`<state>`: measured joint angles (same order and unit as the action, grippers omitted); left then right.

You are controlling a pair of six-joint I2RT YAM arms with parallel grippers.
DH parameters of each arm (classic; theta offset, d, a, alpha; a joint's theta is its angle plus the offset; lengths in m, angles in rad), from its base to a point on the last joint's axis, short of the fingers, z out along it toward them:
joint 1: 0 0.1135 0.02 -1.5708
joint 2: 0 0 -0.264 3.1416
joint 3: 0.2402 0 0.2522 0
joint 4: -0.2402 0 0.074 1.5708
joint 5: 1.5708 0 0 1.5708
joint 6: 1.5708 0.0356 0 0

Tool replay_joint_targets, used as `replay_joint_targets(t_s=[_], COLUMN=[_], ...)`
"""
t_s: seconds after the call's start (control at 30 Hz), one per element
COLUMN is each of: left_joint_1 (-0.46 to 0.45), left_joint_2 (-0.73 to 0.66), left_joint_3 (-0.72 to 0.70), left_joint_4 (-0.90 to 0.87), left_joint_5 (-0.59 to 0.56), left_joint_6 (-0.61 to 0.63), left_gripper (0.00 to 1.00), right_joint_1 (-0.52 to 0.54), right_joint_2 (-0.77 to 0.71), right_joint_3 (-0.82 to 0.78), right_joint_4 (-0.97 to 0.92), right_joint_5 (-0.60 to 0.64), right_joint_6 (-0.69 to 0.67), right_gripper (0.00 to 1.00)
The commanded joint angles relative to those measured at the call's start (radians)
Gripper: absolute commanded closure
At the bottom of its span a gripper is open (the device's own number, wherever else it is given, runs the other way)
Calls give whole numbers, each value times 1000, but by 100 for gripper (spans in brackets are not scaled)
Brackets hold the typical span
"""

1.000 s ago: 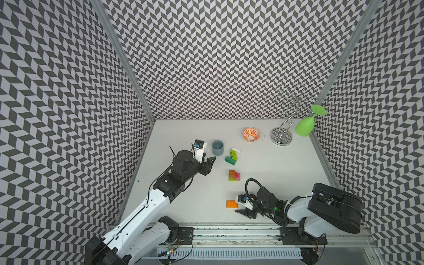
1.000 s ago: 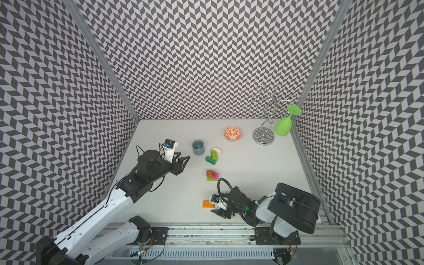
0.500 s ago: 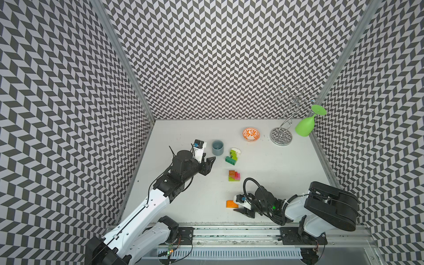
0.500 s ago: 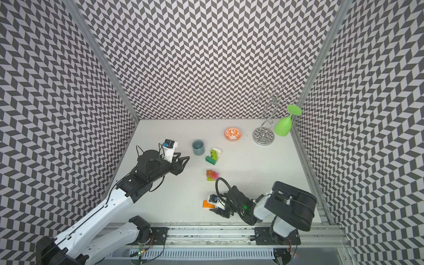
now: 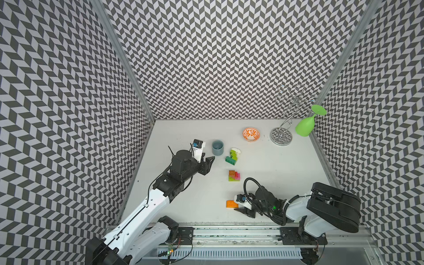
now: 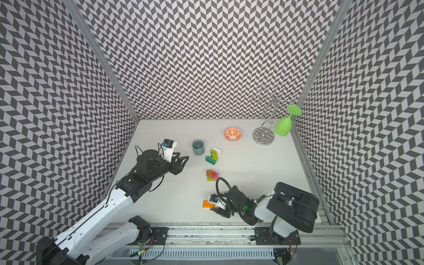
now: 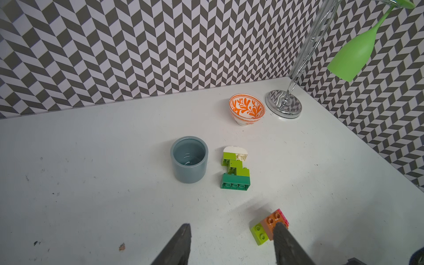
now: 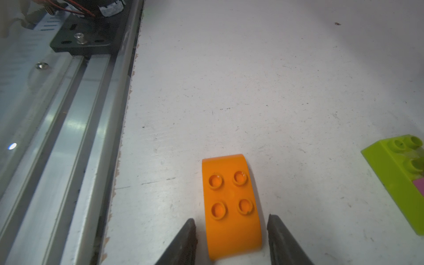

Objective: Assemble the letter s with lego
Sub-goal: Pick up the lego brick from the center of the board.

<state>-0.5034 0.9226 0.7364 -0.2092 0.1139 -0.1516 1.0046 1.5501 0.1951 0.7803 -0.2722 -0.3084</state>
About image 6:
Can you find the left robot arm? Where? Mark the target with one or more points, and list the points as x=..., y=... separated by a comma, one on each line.
x=78, y=245

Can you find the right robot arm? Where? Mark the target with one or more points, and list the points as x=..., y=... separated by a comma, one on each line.
x=291, y=209

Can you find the green plastic wine glass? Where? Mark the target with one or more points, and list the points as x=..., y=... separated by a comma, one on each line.
x=284, y=126

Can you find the orange long lego brick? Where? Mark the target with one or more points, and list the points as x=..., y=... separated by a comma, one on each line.
x=207, y=204

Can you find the aluminium front rail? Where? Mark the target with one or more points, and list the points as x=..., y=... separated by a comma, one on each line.
x=242, y=235

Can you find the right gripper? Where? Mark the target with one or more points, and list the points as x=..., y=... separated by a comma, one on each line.
x=226, y=195

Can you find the dark green long lego brick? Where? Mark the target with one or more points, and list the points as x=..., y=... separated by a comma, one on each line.
x=210, y=160

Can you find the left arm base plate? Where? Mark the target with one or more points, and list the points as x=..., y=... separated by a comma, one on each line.
x=155, y=236

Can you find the orange patterned small bowl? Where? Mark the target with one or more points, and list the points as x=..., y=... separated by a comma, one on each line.
x=232, y=134

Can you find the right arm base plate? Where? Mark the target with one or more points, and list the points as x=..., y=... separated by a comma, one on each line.
x=264, y=236

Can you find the teal ceramic cup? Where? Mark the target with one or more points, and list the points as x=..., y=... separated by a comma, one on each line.
x=198, y=147

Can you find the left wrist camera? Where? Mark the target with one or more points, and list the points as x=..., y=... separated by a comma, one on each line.
x=167, y=148

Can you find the lime square lego brick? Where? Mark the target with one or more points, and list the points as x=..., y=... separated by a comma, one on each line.
x=214, y=154

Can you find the chrome glass holder stand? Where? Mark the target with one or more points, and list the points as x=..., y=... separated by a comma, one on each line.
x=263, y=135

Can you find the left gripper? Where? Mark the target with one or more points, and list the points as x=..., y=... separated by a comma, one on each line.
x=177, y=167

